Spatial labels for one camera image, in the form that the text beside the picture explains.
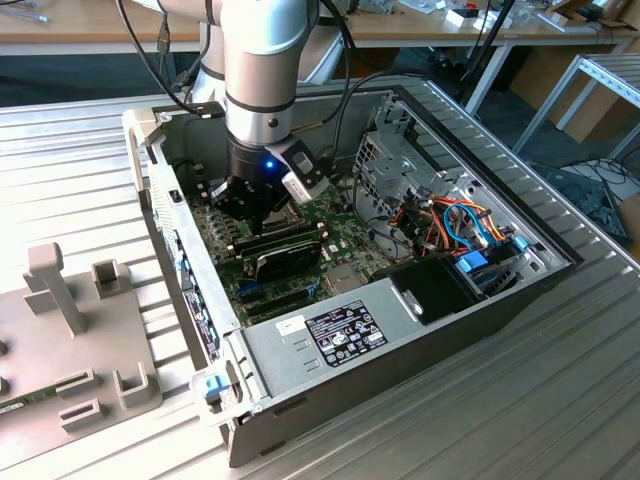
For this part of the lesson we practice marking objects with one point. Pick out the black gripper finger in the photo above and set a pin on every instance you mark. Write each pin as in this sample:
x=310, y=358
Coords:
x=227, y=200

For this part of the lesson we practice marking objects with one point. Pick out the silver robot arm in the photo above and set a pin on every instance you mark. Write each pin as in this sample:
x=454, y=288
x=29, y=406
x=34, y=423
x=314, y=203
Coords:
x=260, y=75

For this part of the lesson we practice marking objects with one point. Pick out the black RAM slot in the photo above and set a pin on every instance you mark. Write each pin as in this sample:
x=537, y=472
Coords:
x=280, y=239

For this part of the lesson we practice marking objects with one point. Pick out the black graphics card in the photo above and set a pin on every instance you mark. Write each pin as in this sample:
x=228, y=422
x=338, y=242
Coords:
x=290, y=262

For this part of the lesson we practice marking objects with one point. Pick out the green motherboard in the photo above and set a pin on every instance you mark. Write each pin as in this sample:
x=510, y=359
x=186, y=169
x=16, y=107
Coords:
x=345, y=235

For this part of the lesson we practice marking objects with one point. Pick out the metal drive cage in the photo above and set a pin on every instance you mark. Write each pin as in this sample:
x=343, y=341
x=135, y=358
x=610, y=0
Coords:
x=390, y=172

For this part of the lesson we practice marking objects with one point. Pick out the silver chipset heatsink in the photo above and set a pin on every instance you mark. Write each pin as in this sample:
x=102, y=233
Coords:
x=342, y=280

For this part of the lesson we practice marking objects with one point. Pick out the silver power supply unit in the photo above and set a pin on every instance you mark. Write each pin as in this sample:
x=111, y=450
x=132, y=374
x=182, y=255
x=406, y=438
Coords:
x=280, y=360

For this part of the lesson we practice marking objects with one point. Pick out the blue case latch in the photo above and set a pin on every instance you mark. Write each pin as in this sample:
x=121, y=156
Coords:
x=212, y=387

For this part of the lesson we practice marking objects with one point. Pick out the grey parts rack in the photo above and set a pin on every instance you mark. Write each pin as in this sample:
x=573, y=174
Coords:
x=100, y=340

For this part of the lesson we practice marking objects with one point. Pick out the blue disk carrier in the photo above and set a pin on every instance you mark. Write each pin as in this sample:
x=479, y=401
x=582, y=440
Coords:
x=472, y=262

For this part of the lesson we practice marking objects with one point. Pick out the open PC case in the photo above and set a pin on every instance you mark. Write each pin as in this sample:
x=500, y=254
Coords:
x=400, y=395

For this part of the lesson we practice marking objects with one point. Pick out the black stand pole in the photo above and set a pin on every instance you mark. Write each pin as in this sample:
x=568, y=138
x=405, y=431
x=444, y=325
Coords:
x=487, y=45

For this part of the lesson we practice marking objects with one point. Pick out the blue plastic clip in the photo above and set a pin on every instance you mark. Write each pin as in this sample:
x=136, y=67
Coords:
x=520, y=245

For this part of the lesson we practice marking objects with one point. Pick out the green RAM stick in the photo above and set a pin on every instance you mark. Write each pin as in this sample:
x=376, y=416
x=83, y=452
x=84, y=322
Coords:
x=35, y=397

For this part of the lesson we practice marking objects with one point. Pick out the wooden desk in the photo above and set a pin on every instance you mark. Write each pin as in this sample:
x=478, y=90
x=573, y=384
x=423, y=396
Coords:
x=525, y=34

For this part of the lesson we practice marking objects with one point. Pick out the large cardboard box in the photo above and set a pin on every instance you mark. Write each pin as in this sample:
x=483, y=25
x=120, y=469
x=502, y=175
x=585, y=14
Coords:
x=545, y=75

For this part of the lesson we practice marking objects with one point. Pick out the small cardboard box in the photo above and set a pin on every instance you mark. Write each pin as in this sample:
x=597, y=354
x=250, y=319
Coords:
x=631, y=215

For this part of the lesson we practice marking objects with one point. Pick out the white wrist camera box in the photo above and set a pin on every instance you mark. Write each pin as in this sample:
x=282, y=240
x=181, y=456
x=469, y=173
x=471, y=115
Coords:
x=302, y=190

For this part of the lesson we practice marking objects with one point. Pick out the aluminium frame rack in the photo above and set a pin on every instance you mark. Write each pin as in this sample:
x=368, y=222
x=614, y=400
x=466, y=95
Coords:
x=615, y=75

